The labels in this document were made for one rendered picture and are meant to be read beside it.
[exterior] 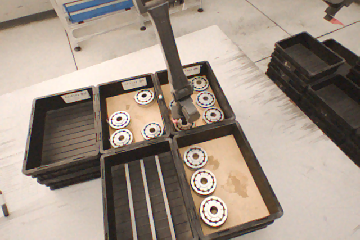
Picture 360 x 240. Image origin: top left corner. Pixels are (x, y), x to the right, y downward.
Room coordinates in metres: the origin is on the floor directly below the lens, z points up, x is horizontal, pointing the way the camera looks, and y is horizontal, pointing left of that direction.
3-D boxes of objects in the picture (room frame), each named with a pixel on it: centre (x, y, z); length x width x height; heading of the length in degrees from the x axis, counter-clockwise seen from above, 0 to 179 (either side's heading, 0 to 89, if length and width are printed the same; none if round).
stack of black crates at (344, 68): (1.44, -1.35, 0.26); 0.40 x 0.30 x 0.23; 21
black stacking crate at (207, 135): (0.32, -0.14, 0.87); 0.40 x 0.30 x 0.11; 11
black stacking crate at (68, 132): (0.60, 0.53, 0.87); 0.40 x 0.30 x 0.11; 11
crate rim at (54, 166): (0.60, 0.53, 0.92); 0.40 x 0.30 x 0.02; 11
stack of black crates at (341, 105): (0.92, -1.13, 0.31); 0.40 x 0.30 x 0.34; 21
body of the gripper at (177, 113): (0.59, -0.01, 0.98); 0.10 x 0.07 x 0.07; 96
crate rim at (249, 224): (0.32, -0.14, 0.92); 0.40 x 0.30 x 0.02; 11
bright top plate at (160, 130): (0.57, 0.14, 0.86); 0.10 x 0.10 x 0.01
